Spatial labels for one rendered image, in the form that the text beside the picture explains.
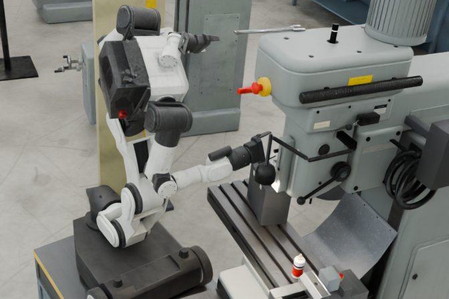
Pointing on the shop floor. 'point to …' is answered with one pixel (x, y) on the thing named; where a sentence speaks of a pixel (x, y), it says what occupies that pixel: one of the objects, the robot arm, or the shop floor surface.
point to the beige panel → (104, 10)
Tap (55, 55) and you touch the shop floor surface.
